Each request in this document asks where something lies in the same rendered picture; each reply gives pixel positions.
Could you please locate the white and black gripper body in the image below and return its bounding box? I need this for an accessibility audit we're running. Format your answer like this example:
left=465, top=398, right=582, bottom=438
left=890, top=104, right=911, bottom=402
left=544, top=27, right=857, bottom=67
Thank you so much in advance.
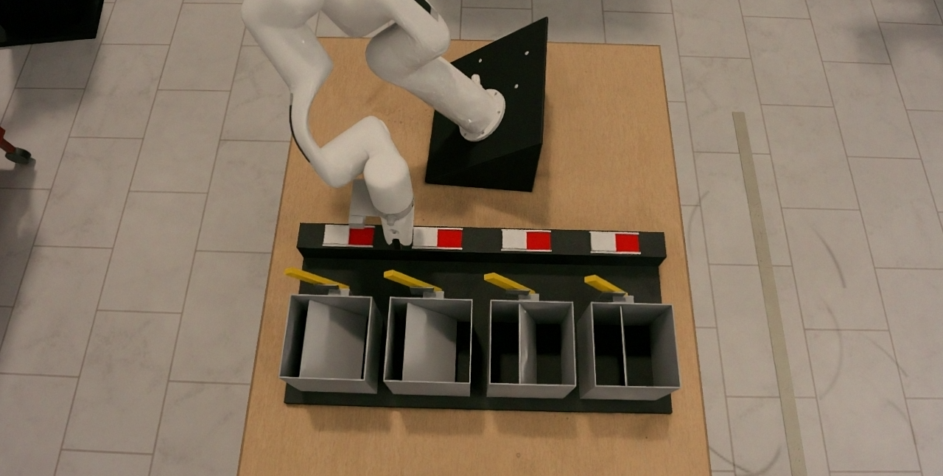
left=381, top=200, right=415, bottom=245

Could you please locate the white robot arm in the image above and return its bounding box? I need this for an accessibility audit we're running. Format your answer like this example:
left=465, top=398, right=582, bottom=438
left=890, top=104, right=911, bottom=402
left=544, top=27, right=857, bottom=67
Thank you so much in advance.
left=241, top=0, right=505, bottom=229

